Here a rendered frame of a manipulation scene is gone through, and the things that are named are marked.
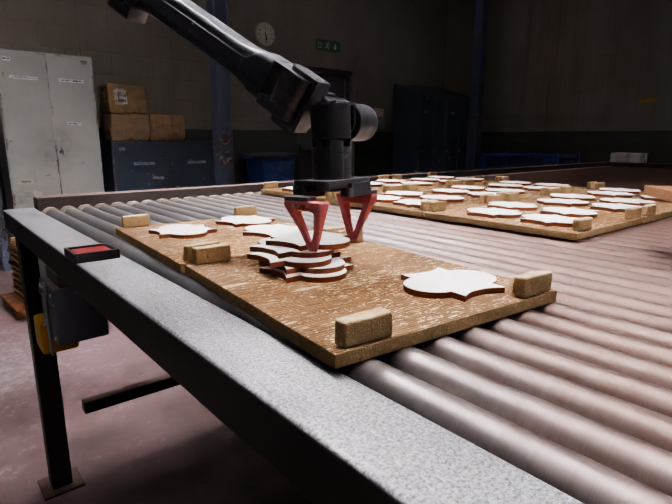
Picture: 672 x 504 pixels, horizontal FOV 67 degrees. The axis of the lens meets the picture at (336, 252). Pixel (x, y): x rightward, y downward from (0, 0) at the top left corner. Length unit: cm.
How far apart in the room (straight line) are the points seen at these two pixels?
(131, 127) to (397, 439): 556
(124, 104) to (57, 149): 83
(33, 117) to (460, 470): 527
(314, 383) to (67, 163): 514
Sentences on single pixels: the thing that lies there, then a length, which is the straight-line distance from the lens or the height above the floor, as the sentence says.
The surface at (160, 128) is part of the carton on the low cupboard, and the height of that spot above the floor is 124.
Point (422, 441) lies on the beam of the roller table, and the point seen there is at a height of 92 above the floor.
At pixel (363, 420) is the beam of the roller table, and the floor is 92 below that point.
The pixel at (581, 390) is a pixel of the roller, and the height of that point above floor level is 92.
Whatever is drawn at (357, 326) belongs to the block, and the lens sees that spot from 47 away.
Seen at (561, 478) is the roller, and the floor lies 91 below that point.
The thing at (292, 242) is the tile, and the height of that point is 98.
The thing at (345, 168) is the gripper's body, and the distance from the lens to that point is 72.
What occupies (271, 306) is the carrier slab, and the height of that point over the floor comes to 94.
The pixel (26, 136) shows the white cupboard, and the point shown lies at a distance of 545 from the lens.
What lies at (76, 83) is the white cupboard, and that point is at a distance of 557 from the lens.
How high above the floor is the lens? 113
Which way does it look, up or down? 13 degrees down
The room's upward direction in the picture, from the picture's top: straight up
